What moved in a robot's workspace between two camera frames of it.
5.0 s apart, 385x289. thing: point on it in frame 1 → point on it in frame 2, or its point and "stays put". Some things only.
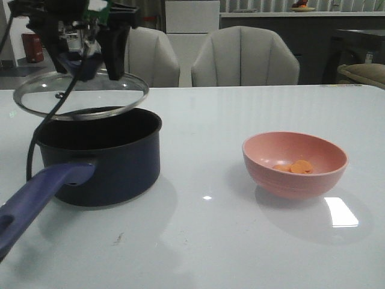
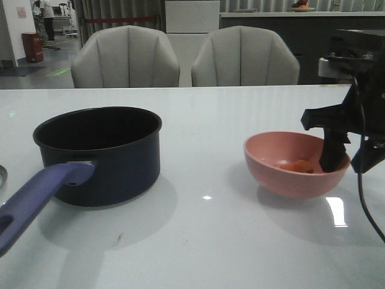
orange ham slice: (301, 166) stays put
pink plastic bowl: (263, 151) stays put
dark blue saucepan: (101, 160) stays put
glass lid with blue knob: (41, 95) → (3, 177)
